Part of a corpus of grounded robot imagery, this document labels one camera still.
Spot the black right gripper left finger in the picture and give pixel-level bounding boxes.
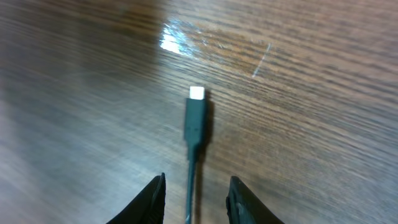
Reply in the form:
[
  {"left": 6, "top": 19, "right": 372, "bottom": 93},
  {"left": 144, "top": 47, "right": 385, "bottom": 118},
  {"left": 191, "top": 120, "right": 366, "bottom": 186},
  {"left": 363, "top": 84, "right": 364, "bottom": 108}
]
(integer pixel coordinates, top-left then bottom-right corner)
[{"left": 107, "top": 173, "right": 166, "bottom": 224}]

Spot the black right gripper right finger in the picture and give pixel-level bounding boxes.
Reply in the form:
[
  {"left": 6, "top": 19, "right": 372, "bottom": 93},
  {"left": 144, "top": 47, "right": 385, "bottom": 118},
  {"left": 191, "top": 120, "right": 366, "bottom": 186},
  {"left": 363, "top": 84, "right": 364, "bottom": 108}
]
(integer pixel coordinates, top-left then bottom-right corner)
[{"left": 226, "top": 176, "right": 284, "bottom": 224}]

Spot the black USB charger cable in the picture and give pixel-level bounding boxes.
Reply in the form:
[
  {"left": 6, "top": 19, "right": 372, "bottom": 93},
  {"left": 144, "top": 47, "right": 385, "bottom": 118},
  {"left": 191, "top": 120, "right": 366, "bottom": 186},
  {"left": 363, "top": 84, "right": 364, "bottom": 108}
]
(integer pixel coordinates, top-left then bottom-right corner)
[{"left": 183, "top": 86, "right": 207, "bottom": 224}]

